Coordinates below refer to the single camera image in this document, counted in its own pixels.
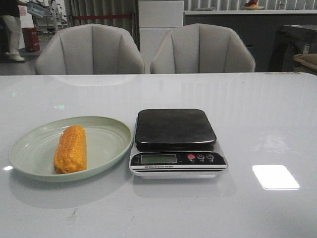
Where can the orange corn cob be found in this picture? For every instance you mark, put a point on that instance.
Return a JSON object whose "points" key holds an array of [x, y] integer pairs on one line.
{"points": [[71, 152]]}

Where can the black silver kitchen scale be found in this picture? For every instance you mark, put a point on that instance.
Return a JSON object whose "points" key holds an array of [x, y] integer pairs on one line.
{"points": [[175, 144]]}

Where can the light green plate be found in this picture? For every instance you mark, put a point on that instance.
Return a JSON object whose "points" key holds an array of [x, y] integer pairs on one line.
{"points": [[108, 140]]}

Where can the right grey upholstered chair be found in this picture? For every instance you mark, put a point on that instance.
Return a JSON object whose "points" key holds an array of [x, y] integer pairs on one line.
{"points": [[202, 48]]}

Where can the grey upholstered chair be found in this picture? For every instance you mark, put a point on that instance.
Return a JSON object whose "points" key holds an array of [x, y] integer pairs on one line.
{"points": [[90, 49], [202, 48]]}

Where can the left grey upholstered chair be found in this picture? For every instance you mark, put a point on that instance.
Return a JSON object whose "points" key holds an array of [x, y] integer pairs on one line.
{"points": [[90, 49]]}

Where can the white drawer cabinet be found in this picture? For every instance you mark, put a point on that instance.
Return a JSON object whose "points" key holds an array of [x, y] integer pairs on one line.
{"points": [[156, 17]]}

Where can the grey counter with white top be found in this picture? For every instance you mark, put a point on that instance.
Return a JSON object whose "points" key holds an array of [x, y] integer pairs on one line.
{"points": [[257, 28]]}

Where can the fruit bowl on counter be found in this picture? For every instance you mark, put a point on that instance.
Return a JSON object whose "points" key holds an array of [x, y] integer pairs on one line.
{"points": [[251, 5]]}

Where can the red trash bin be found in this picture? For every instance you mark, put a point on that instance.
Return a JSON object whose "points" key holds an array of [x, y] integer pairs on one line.
{"points": [[31, 40]]}

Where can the dark appliance at right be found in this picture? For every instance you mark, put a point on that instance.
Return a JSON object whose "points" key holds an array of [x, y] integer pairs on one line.
{"points": [[289, 41]]}

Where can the tan cushion at right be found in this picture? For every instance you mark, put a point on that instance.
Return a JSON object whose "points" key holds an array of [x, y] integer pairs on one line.
{"points": [[306, 63]]}

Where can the person in white trousers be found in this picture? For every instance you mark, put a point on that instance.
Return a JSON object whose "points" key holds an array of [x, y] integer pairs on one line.
{"points": [[9, 11]]}

